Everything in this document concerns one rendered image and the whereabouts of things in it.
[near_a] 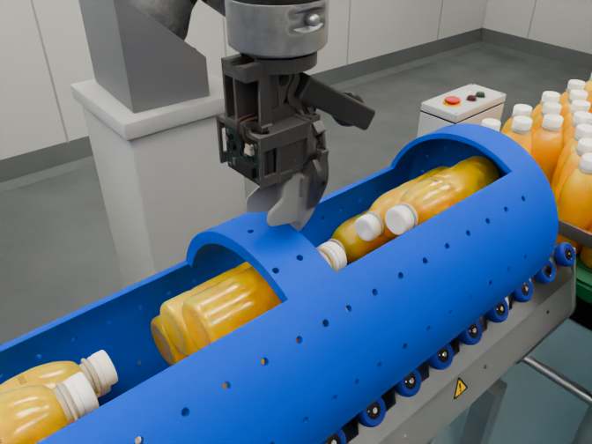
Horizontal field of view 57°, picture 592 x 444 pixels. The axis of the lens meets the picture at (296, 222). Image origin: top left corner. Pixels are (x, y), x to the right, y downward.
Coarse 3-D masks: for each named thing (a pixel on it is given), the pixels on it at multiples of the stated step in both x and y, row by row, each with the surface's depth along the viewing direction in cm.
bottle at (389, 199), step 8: (440, 168) 89; (424, 176) 87; (408, 184) 85; (392, 192) 83; (400, 192) 83; (376, 200) 83; (384, 200) 82; (392, 200) 82; (376, 208) 82; (384, 208) 81; (376, 216) 81; (384, 216) 81; (384, 224) 81; (384, 232) 82
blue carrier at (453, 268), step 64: (448, 128) 85; (384, 192) 95; (512, 192) 74; (192, 256) 69; (256, 256) 56; (320, 256) 58; (384, 256) 61; (448, 256) 65; (512, 256) 73; (64, 320) 62; (128, 320) 69; (256, 320) 52; (320, 320) 54; (384, 320) 59; (448, 320) 66; (128, 384) 70; (192, 384) 47; (256, 384) 50; (320, 384) 54; (384, 384) 62
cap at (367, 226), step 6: (366, 216) 80; (372, 216) 80; (360, 222) 81; (366, 222) 80; (372, 222) 79; (378, 222) 80; (360, 228) 81; (366, 228) 80; (372, 228) 79; (378, 228) 80; (360, 234) 82; (366, 234) 81; (372, 234) 80; (378, 234) 80; (366, 240) 81
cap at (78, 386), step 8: (72, 376) 50; (80, 376) 50; (72, 384) 49; (80, 384) 49; (88, 384) 50; (72, 392) 49; (80, 392) 49; (88, 392) 49; (80, 400) 49; (88, 400) 49; (96, 400) 50; (80, 408) 49; (88, 408) 50; (96, 408) 50; (80, 416) 50
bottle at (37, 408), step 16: (64, 384) 50; (0, 400) 46; (16, 400) 46; (32, 400) 47; (48, 400) 47; (64, 400) 49; (0, 416) 45; (16, 416) 45; (32, 416) 46; (48, 416) 47; (64, 416) 48; (0, 432) 44; (16, 432) 45; (32, 432) 45; (48, 432) 46
